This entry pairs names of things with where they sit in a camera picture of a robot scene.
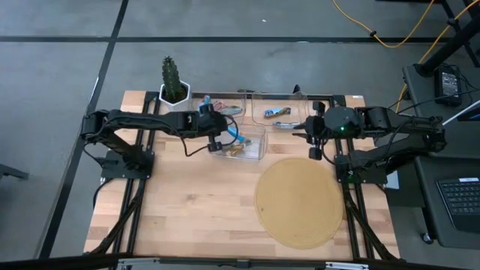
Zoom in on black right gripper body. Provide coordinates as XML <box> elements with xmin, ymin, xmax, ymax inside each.
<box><xmin>304</xmin><ymin>112</ymin><xmax>332</xmax><ymax>146</ymax></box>

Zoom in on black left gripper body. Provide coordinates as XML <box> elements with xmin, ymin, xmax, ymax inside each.
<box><xmin>196</xmin><ymin>106</ymin><xmax>229</xmax><ymax>139</ymax></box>

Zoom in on chewy oatmeal raisin granola bar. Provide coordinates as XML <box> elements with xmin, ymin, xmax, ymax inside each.
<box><xmin>263</xmin><ymin>106</ymin><xmax>293</xmax><ymax>119</ymax></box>

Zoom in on clear plastic bin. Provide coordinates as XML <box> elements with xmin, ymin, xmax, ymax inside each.
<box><xmin>250</xmin><ymin>91</ymin><xmax>311</xmax><ymax>131</ymax></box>
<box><xmin>208</xmin><ymin>122</ymin><xmax>269</xmax><ymax>163</ymax></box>
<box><xmin>190</xmin><ymin>94</ymin><xmax>249</xmax><ymax>128</ymax></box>

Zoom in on round woven tan placemat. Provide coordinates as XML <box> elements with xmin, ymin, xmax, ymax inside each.
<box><xmin>253</xmin><ymin>157</ymin><xmax>345</xmax><ymax>251</ymax></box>

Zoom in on green cactus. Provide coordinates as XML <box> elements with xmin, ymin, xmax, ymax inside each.
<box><xmin>160</xmin><ymin>55</ymin><xmax>184</xmax><ymax>103</ymax></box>

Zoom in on white paper sheet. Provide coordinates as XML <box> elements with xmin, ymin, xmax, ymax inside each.
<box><xmin>385</xmin><ymin>170</ymin><xmax>401</xmax><ymax>191</ymax></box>

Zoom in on dark side desk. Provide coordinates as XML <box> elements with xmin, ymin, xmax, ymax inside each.
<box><xmin>402</xmin><ymin>63</ymin><xmax>480</xmax><ymax>251</ymax></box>

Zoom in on black power adapter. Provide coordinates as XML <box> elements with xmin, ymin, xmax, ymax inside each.
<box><xmin>433</xmin><ymin>64</ymin><xmax>464</xmax><ymax>108</ymax></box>

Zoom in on dark tablet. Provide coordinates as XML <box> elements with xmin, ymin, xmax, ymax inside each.
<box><xmin>456</xmin><ymin>101</ymin><xmax>480</xmax><ymax>123</ymax></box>

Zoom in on black laptop keyboard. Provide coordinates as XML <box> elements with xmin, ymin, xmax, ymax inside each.
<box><xmin>436</xmin><ymin>176</ymin><xmax>480</xmax><ymax>234</ymax></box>

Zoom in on black stand legs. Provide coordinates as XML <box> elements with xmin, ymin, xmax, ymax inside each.
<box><xmin>413</xmin><ymin>0</ymin><xmax>480</xmax><ymax>77</ymax></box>

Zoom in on grey chair leg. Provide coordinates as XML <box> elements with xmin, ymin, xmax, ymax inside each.
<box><xmin>0</xmin><ymin>163</ymin><xmax>30</xmax><ymax>182</ymax></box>

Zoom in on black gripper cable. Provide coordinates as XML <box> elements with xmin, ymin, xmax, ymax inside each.
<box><xmin>174</xmin><ymin>113</ymin><xmax>242</xmax><ymax>158</ymax></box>

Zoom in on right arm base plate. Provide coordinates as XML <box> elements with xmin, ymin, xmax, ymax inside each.
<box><xmin>334</xmin><ymin>154</ymin><xmax>389</xmax><ymax>185</ymax></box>

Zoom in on black aluminium table frame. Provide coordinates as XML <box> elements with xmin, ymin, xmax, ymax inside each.
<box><xmin>84</xmin><ymin>89</ymin><xmax>401</xmax><ymax>270</ymax></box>

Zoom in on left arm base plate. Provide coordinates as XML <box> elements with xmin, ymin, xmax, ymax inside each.
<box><xmin>99</xmin><ymin>149</ymin><xmax>156</xmax><ymax>181</ymax></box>

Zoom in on yellow cable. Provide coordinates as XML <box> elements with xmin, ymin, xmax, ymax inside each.
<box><xmin>331</xmin><ymin>0</ymin><xmax>437</xmax><ymax>50</ymax></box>
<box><xmin>394</xmin><ymin>0</ymin><xmax>480</xmax><ymax>115</ymax></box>

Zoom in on black base cable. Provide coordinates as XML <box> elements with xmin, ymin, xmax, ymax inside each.
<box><xmin>91</xmin><ymin>177</ymin><xmax>114</xmax><ymax>211</ymax></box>

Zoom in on white cable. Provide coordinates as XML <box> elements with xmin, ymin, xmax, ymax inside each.
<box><xmin>434</xmin><ymin>99</ymin><xmax>480</xmax><ymax>131</ymax></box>

